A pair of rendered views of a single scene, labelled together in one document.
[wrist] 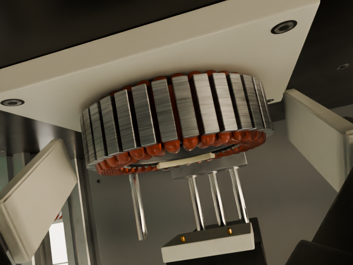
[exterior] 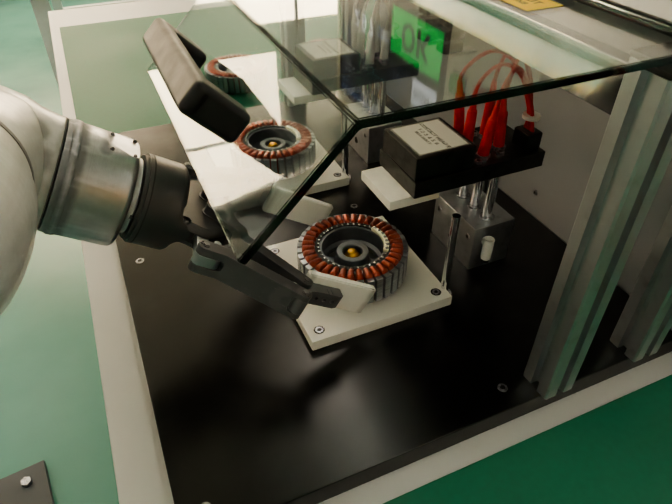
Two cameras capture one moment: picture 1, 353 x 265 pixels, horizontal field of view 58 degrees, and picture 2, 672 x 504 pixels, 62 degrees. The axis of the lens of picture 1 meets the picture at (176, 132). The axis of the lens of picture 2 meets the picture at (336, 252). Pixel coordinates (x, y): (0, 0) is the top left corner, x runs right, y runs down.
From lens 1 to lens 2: 0.54 m
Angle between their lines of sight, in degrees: 73
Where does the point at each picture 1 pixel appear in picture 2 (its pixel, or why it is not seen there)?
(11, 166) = (545, 380)
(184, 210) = not seen: hidden behind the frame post
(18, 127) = (415, 355)
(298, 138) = (314, 209)
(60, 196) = (346, 283)
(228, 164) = (444, 203)
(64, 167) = (355, 294)
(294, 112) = (310, 219)
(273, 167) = not seen: hidden behind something
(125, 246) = not seen: outside the picture
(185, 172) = (466, 225)
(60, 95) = (317, 312)
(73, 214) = (655, 295)
